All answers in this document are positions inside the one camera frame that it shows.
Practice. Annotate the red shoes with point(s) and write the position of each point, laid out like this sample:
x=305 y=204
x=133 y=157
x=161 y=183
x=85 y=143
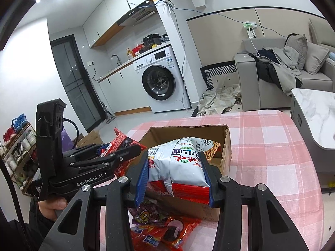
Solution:
x=10 y=135

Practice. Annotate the steel range hood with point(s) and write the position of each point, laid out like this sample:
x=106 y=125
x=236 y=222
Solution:
x=138 y=14

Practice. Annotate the blue shoes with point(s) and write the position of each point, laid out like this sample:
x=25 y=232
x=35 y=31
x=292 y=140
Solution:
x=20 y=122

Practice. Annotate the dark grey cushion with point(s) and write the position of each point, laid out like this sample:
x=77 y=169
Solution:
x=297 y=51

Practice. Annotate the red dark printed snack packet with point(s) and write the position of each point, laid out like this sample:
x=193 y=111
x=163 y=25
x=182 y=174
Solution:
x=123 y=141

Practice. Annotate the white red noodle snack packet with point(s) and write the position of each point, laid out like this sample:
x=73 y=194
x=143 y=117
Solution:
x=180 y=170

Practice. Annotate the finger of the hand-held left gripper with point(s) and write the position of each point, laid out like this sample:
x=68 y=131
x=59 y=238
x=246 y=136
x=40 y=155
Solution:
x=103 y=150
x=125 y=153

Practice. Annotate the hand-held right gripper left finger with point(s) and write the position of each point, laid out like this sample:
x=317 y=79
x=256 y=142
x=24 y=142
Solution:
x=142 y=175

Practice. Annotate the white washing machine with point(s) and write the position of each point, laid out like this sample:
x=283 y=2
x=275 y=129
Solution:
x=162 y=57

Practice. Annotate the light grey cushion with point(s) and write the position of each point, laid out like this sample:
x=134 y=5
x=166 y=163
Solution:
x=316 y=57

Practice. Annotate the curved kitchen faucet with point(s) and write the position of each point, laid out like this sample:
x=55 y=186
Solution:
x=116 y=58

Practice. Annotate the crumpled beige cloth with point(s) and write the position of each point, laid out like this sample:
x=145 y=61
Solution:
x=217 y=99

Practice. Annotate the marble coffee table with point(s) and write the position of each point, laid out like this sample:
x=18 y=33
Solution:
x=316 y=115

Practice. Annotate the yellow bottle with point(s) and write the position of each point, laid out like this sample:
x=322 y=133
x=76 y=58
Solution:
x=129 y=55

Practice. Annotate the purple plastic bag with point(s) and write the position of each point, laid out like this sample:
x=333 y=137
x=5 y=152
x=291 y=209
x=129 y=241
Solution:
x=66 y=141

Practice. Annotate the white kitchen base cabinet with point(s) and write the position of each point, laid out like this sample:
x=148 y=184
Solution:
x=125 y=91

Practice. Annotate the pink checked tablecloth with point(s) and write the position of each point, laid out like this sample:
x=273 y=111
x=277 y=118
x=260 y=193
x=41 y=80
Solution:
x=261 y=149

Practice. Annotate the white router box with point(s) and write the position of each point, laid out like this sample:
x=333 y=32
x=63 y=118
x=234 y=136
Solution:
x=163 y=0

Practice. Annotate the open floor cardboard box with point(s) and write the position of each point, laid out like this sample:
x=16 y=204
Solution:
x=90 y=138

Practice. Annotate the pile of dark clothes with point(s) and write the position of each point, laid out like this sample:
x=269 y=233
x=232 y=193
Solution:
x=277 y=68

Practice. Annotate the brown cardboard box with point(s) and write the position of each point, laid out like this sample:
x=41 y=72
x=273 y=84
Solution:
x=183 y=136

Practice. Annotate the black white patterned mat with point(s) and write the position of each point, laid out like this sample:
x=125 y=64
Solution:
x=219 y=70

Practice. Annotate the white wall cabinets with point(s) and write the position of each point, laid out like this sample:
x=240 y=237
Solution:
x=104 y=18

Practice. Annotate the white sneaker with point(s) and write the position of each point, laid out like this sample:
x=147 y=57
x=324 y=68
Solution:
x=28 y=138

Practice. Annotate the wall socket with chargers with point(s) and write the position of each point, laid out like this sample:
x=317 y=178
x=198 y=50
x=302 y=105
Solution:
x=250 y=28

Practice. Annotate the light blue pillow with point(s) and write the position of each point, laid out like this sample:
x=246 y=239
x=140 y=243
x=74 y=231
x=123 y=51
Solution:
x=332 y=56

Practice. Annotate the wooden shoe rack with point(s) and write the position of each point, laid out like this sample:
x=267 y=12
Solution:
x=18 y=162

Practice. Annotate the black rice cooker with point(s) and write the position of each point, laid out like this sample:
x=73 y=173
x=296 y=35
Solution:
x=151 y=41

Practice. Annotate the person's left hand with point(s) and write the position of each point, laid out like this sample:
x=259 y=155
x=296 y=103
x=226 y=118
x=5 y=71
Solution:
x=53 y=207

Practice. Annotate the grey sofa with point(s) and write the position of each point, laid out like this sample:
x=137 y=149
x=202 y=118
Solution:
x=248 y=83

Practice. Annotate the person's left forearm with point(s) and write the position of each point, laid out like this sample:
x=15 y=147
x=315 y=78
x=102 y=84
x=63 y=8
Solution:
x=23 y=230

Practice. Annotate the red box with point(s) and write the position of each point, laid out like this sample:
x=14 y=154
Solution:
x=138 y=50

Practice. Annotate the upright floor mop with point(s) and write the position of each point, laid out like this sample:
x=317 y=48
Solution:
x=107 y=115

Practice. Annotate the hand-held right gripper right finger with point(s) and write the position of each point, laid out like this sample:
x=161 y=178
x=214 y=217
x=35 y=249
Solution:
x=214 y=188

